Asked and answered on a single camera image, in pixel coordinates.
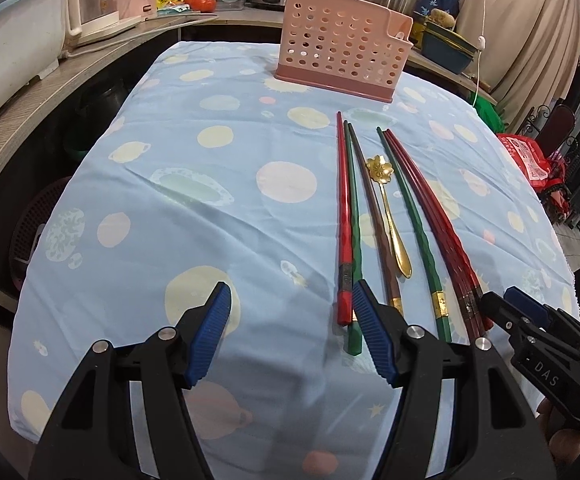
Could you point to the red tomato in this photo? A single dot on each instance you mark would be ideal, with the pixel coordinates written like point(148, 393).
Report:
point(201, 3)

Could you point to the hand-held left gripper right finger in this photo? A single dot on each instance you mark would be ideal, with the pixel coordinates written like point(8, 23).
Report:
point(374, 330)

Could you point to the blue bowl yellow rim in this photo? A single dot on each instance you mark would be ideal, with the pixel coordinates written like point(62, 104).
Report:
point(447, 57)

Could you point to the green net bag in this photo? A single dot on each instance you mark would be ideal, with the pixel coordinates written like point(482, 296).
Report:
point(489, 115)

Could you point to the green chopstick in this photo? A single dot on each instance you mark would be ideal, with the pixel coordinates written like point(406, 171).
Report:
point(419, 240)
point(352, 210)

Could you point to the person's right hand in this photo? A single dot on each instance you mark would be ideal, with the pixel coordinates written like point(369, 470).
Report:
point(564, 447)

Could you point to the glass electric kettle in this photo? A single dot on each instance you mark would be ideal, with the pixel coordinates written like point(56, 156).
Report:
point(95, 5)

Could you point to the loofah sponge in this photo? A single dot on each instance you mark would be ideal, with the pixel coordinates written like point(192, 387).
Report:
point(442, 17)

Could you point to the red chopstick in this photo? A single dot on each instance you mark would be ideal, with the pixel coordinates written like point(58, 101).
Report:
point(452, 260)
point(343, 210)
point(464, 260)

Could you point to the red plastic bag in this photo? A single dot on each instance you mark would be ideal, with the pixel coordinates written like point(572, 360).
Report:
point(524, 160)

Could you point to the gold flower spoon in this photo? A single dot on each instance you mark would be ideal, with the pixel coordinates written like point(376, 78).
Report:
point(399, 250)

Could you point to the beige curtain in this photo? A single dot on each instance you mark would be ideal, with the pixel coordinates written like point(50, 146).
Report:
point(519, 20)

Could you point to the clear plastic food container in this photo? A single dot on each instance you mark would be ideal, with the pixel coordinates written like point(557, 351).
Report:
point(231, 1)

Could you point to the pink perforated utensil basket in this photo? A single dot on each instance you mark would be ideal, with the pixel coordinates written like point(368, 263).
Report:
point(330, 35)

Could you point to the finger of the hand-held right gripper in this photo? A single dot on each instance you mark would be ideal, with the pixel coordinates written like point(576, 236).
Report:
point(499, 312)
point(524, 302)

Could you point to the dark metal chair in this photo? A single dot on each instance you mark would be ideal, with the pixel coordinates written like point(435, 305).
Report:
point(552, 130)

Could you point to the blue dotted tablecloth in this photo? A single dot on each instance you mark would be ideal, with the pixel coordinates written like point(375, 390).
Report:
point(170, 260)

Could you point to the pale blue plastic basin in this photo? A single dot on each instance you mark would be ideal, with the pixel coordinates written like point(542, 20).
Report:
point(10, 50)

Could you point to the blue snack packet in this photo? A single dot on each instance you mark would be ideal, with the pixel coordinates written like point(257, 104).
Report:
point(175, 8)

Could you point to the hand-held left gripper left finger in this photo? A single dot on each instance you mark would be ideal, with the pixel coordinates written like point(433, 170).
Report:
point(210, 330)

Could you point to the brown chopstick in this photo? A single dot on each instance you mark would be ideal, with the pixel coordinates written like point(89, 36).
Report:
point(377, 230)

